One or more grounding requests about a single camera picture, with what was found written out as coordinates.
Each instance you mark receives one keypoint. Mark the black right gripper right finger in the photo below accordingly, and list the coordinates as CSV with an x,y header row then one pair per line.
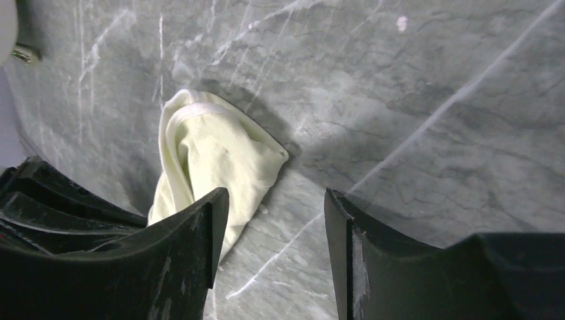
x,y
380,273

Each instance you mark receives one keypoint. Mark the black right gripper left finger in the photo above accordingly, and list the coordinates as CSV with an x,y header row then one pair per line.
x,y
163,271

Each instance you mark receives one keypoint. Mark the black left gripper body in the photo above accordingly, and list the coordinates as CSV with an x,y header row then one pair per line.
x,y
45,211

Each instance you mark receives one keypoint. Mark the cream yellow underwear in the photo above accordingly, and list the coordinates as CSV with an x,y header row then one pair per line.
x,y
204,143

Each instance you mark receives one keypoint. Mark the cream cylindrical container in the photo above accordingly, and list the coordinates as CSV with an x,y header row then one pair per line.
x,y
10,47

